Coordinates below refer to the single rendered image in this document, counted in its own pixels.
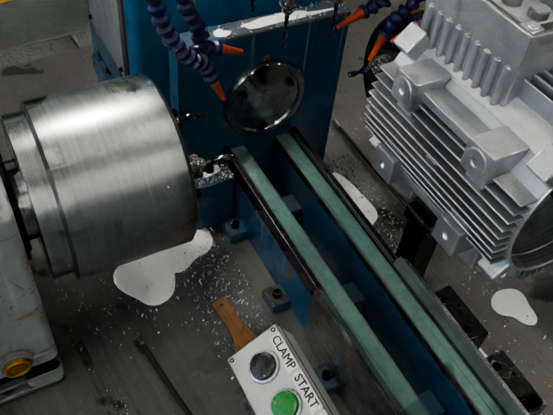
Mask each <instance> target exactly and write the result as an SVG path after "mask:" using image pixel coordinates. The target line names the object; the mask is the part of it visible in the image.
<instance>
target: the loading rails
mask: <svg viewBox="0 0 553 415"><path fill-rule="evenodd" d="M231 152H232V153H233V155H234V157H233V159H232V160H229V161H225V163H228V164H227V166H228V167H229V168H230V171H231V173H232V174H233V176H234V177H235V187H234V203H233V215H234V218H231V219H229V220H226V221H223V222H222V227H221V228H222V230H223V231H224V232H225V235H226V237H227V238H228V240H229V242H230V243H234V242H236V241H239V240H242V239H245V238H248V239H249V242H250V243H251V245H252V246H253V248H254V249H255V251H256V253H257V254H258V256H259V258H260V259H261V260H262V262H263V264H264V266H265V267H266V269H267V271H268V272H269V274H270V275H271V277H272V279H273V281H274V282H275V283H276V285H274V286H272V287H268V288H266V289H263V293H262V297H263V299H264V300H265V302H266V304H267V306H268V308H269V309H270V311H271V312H272V313H273V314H274V313H276V312H278V311H281V310H284V309H286V308H289V307H290V308H291V309H292V311H293V313H294V314H295V317H296V318H297V320H298V321H299V322H300V324H301V326H302V328H303V329H304V331H305V333H304V340H305V342H306V343H307V345H308V347H309V349H310V351H311V352H312V353H313V355H314V357H315V358H316V360H317V362H318V364H319V365H320V366H319V367H317V368H315V369H313V370H314V372H315V374H316V375H317V377H318V378H319V380H320V382H321V383H322V385H323V387H324V389H325V390H326V391H327V393H328V394H330V393H333V392H335V391H336V392H337V395H338V396H339V398H340V400H341V401H342V403H343V404H344V406H345V407H346V410H347V411H348V413H349V414H350V415H530V414H529V412H528V411H527V410H526V408H525V407H524V406H523V405H522V404H521V403H520V402H519V400H518V399H517V397H516V396H515V395H514V393H513V392H512V391H511V390H510V388H509V387H508V386H507V385H506V384H505V382H504V381H503V380H502V379H501V377H500V376H499V375H498V373H497V372H496V371H495V369H494V368H493V367H492V365H491V364H490V363H489V362H488V361H487V360H486V358H485V357H484V356H483V354H482V353H481V352H480V350H479V349H478V348H477V347H476V345H475V344H474V342H473V341H472V340H471V339H470V338H469V337H468V336H467V334H466V333H465V332H464V330H463V329H462V327H461V326H460V325H459V324H458V322H457V321H456V320H455V318H454V317H453V316H452V315H451V314H450V313H449V311H448V310H447V309H446V307H445V306H444V305H443V303H442V302H441V301H440V299H439V298H438V297H437V296H436V295H435V294H434V292H433V291H432V290H431V289H430V287H429V286H428V284H427V283H426V282H425V280H424V279H423V278H422V277H421V275H420V274H419V273H418V272H417V271H416V269H415V268H414V267H413V266H412V264H411V263H410V262H409V260H408V259H407V257H406V256H405V255H402V256H401V257H400V258H398V257H397V256H396V255H395V254H394V253H393V251H392V250H391V249H390V247H389V246H388V244H387V243H386V242H385V241H384V239H383V238H382V236H381V235H380V234H379V233H378V232H377V231H376V229H375V228H374V227H373V225H372V224H371V223H370V221H369V220H368V219H367V217H366V216H365V214H364V213H363V212H362V211H361V210H360V209H359V207H358V206H357V205H356V203H355V202H354V201H353V199H352V198H351V197H350V195H349V194H348V193H347V191H345V190H344V188H343V187H342V185H341V184H340V183H339V182H338V180H337V179H336V177H335V176H334V175H333V174H332V172H331V171H330V170H329V169H328V168H327V166H326V165H325V164H324V162H323V161H322V160H321V158H320V157H319V156H318V154H317V153H316V152H315V150H314V149H313V148H312V147H311V146H310V145H309V143H308V142H307V141H306V139H305V138H304V136H303V135H302V134H301V133H300V131H299V130H298V128H297V127H296V126H294V127H291V128H290V133H283V134H281V135H277V136H275V139H274V148H273V156H272V170H271V178H270V181H269V180H268V178H267V177H266V176H265V174H264V173H263V171H262V170H261V168H260V167H259V166H258V164H257V162H256V161H255V160H254V158H253V157H252V155H251V154H250V153H249V151H248V149H247V148H246V146H245V145H243V146H240V147H236V148H232V149H231V148H230V146H229V145H228V146H224V148H223V155H225V154H227V153H231ZM270 182H271V183H270ZM272 185H273V186H272ZM273 187H274V188H273ZM279 195H280V196H279ZM299 224H300V225H299ZM300 226H301V227H302V228H303V229H302V228H301V227H300ZM303 230H304V231H303ZM305 233H306V234H305ZM308 237H309V238H308ZM311 241H312V242H311ZM312 243H313V244H312ZM314 246H315V247H314ZM315 248H316V249H315ZM317 250H318V251H317ZM320 254H321V255H320ZM321 256H322V257H321ZM323 259H324V260H325V262H326V263H327V264H326V263H325V262H324V260H323ZM330 269H331V270H332V271H331V270H330ZM333 273H334V275H335V276H334V275H333ZM336 277H337V279H336ZM340 283H341V284H340ZM362 315H363V316H362ZM363 317H364V318H365V319H364V318H363ZM365 320H366V321H367V323H368V324H369V325H368V324H367V323H366V321H365ZM372 330H373V331H374V332H373V331H372ZM374 333H375V334H376V336H377V337H376V336H375V334H374ZM381 343H382V344H383V345H382V344H381ZM384 347H385V349H386V350H387V351H386V350H385V349H384ZM389 355H390V356H391V357H390V356H389ZM392 359H393V360H392ZM394 362H395V363H396V364H395V363H394ZM396 365H397V366H398V368H399V369H400V370H399V369H398V368H397V366H396ZM401 372H402V373H401ZM404 376H405V377H404ZM405 378H406V379H407V380H406V379H405ZM407 381H408V382H409V384H410V385H411V386H410V385H409V384H408V382H407ZM414 390H415V392H416V393H415V392H414ZM416 394H417V395H416Z"/></svg>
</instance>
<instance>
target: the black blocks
mask: <svg viewBox="0 0 553 415"><path fill-rule="evenodd" d="M434 294H435V295H436V296H437V297H438V298H439V299H440V301H441V302H442V303H443V305H444V306H445V307H446V309H447V310H448V311H449V313H450V314H451V315H452V316H453V317H454V318H455V320H456V321H457V322H458V324H459V325H460V326H461V327H462V329H463V330H464V332H465V333H466V334H467V336H468V337H469V338H470V339H471V340H472V341H473V342H474V344H475V345H476V347H477V348H478V349H479V348H480V347H481V345H482V344H483V342H484V341H485V339H486V337H487V335H488V334H489V332H488V331H487V329H486V328H485V327H484V325H483V324H482V323H481V322H480V320H479V319H478V318H477V317H476V316H475V315H474V314H473V312H472V311H471V310H470V309H469V307H468V306H467V305H466V303H465V302H464V301H463V300H462V298H461V297H460V296H459V295H458V294H457V293H456V292H455V290H454V289H453V288H452V287H451V286H450V285H448V286H446V287H443V288H441V289H439V290H437V291H434ZM486 360H487V361H488V362H489V363H490V364H491V365H492V367H493V368H494V369H495V371H496V372H497V373H498V375H499V376H500V377H501V379H502V380H503V381H504V382H505V384H506V385H507V386H508V387H509V388H510V390H511V391H512V392H513V394H514V395H515V396H516V397H517V399H518V400H519V402H520V403H521V404H522V405H523V406H524V407H525V408H526V410H527V411H528V412H529V414H530V415H540V414H541V412H542V411H543V410H544V409H545V408H546V407H547V403H546V402H545V400H544V399H543V398H542V397H541V395H539V393H538V392H537V391H536V390H535V389H534V387H533V386H532V385H531V384H530V382H529V381H528V380H527V378H526V377H525V376H524V375H523V373H522V372H521V371H520V370H519V369H518V368H517V367H516V365H515V364H514V363H513V361H512V360H511V359H510V358H509V356H508V355H507V354H506V353H505V351H503V350H500V351H498V352H496V353H494V354H492V355H490V356H488V357H486Z"/></svg>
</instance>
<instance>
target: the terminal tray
mask: <svg viewBox="0 0 553 415"><path fill-rule="evenodd" d="M530 23H533V24H536V25H538V26H539V28H538V29H537V30H533V29H530V28H529V27H528V26H527V25H528V24H530ZM420 28H421V29H422V30H423V31H424V32H425V33H426V34H427V35H428V36H429V37H430V43H429V46H428V49H433V48H436V49H437V50H436V54H435V55H436V57H441V56H444V57H445V60H444V64H446V65H447V64H450V63H453V64H454V66H453V71H454V72H459V71H462V72H463V74H462V79H463V80H464V81H466V80H468V79H469V78H470V79H471V80H472V84H471V88H472V89H476V88H477V87H480V88H481V94H480V95H481V97H486V96H490V97H491V99H490V105H497V104H499V105H500V106H501V107H504V106H505V105H507V104H508V103H509V102H510V101H511V100H513V99H514V98H515V97H517V95H518V93H519V90H520V88H521V86H522V84H523V82H524V80H525V79H527V80H528V81H529V82H531V80H532V77H533V75H535V74H537V75H538V76H540V75H541V73H542V72H543V70H544V69H545V70H547V71H548V72H549V71H550V70H551V68H552V66H553V0H426V3H425V12H424V15H423V18H422V21H421V26H420Z"/></svg>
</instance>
